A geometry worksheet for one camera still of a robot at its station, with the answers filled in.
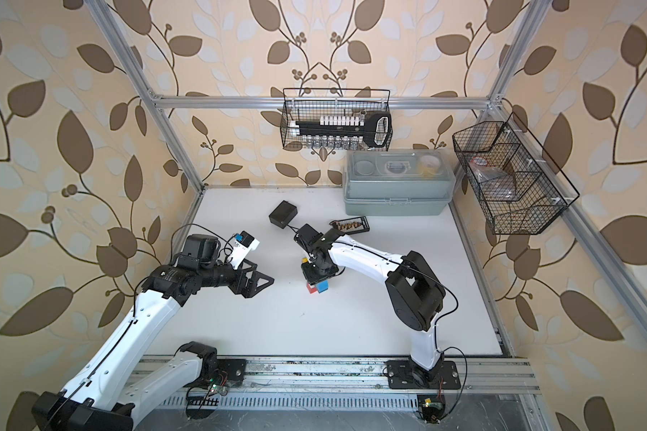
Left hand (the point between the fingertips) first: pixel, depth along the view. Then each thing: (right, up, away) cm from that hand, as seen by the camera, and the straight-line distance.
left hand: (262, 272), depth 73 cm
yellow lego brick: (+10, +2, +11) cm, 15 cm away
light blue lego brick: (+16, -6, +6) cm, 18 cm away
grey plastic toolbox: (+45, +29, +31) cm, 62 cm away
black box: (-1, +16, +36) cm, 39 cm away
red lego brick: (+12, -9, +15) cm, 22 cm away
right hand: (+14, -5, +14) cm, 20 cm away
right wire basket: (+71, +24, 0) cm, 75 cm away
